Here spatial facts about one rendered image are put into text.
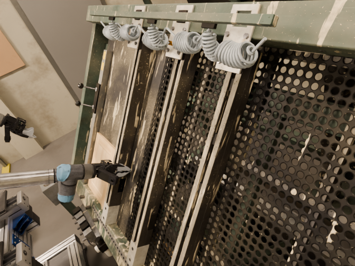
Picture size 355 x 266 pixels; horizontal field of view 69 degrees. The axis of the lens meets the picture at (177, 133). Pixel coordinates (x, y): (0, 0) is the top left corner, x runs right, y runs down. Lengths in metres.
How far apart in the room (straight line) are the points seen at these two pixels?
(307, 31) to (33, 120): 4.34
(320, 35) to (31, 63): 4.07
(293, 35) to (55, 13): 3.83
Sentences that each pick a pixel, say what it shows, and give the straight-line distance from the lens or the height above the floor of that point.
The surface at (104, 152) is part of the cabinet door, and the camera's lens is 1.73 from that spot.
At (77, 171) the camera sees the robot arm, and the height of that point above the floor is 1.38.
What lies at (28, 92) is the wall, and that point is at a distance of 4.53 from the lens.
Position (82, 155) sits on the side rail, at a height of 0.96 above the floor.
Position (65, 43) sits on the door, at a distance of 4.34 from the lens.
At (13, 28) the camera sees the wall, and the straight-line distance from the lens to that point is 4.35.
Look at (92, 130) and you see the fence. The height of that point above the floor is 1.22.
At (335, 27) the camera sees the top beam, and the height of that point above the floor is 1.83.
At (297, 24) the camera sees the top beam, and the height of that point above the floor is 1.83.
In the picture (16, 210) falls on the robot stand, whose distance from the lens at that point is 2.18.
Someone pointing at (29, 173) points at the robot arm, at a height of 1.41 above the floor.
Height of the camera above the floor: 2.09
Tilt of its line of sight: 37 degrees down
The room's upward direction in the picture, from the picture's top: 21 degrees counter-clockwise
